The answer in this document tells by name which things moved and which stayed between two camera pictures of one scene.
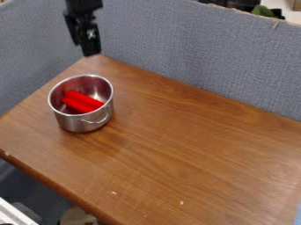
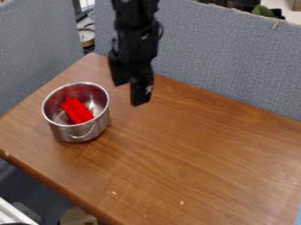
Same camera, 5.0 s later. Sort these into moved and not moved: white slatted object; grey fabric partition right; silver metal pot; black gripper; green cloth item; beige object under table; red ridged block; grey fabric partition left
Moved: red ridged block; silver metal pot; black gripper
Not moved: grey fabric partition right; green cloth item; white slatted object; grey fabric partition left; beige object under table
